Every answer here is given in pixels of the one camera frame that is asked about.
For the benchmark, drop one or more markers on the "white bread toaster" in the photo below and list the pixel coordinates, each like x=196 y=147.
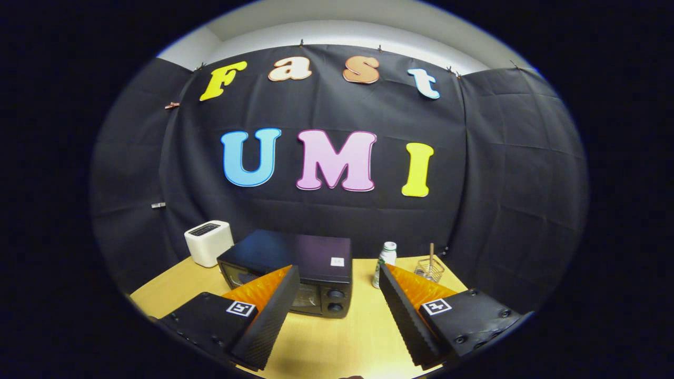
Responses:
x=208 y=245

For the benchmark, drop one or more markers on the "white green-label bottle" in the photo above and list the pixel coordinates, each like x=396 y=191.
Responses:
x=388 y=255

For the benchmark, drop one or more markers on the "black toaster oven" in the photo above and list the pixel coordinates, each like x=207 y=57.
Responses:
x=321 y=252

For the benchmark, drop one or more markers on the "black backdrop cloth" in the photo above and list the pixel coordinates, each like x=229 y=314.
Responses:
x=516 y=173

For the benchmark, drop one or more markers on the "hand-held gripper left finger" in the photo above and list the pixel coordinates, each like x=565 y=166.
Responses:
x=274 y=321

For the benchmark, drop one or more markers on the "wooden stick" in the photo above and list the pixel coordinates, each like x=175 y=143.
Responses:
x=431 y=252

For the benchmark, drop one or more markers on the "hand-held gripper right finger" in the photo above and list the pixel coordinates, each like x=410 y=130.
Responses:
x=408 y=321

